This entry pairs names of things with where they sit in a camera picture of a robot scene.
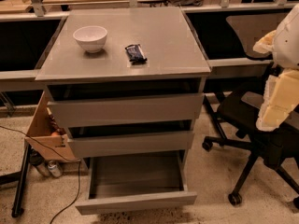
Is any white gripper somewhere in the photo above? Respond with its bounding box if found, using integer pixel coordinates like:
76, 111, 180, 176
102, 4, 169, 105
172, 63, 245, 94
253, 30, 299, 132

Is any grey drawer cabinet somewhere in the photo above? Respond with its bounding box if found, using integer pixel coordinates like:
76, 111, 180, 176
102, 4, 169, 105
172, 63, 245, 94
35, 7, 212, 175

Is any grey bottom drawer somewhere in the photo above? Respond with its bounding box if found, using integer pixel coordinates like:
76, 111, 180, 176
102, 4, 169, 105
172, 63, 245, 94
76, 151, 197, 215

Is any dark blue snack wrapper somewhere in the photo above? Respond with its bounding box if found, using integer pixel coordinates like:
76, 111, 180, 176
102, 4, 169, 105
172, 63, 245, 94
125, 44, 147, 63

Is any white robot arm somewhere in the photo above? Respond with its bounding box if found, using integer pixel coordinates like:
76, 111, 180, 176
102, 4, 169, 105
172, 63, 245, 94
253, 4, 299, 132

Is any dark bottle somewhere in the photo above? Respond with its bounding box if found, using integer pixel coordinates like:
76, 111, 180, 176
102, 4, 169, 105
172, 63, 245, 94
29, 150, 50, 177

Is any grey drawer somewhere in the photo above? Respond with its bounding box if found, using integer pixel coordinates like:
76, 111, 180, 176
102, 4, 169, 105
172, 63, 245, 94
49, 93, 203, 128
68, 131, 194, 158
76, 151, 197, 215

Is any black desk leg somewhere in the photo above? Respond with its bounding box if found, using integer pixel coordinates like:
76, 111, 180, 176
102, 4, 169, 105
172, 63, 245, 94
0, 143, 31, 218

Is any white ceramic bowl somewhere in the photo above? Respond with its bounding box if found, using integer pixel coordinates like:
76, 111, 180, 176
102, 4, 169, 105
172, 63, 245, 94
73, 25, 107, 53

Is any black cable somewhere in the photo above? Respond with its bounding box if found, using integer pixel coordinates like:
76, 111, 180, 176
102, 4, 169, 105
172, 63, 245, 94
0, 124, 82, 224

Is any silver can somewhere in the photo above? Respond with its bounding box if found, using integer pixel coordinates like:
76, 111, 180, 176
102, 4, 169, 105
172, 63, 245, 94
48, 161, 63, 177

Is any grey middle drawer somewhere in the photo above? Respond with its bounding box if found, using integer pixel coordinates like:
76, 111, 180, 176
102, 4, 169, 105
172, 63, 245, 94
68, 131, 194, 158

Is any cardboard box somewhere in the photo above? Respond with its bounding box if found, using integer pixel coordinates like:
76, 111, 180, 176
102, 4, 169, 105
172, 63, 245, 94
25, 93, 77, 162

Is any grey top drawer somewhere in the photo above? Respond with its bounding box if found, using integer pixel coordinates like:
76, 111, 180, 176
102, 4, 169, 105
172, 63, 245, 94
49, 93, 203, 128

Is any black office chair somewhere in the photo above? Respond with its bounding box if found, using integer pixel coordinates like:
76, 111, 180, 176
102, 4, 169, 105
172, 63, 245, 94
201, 12, 299, 210

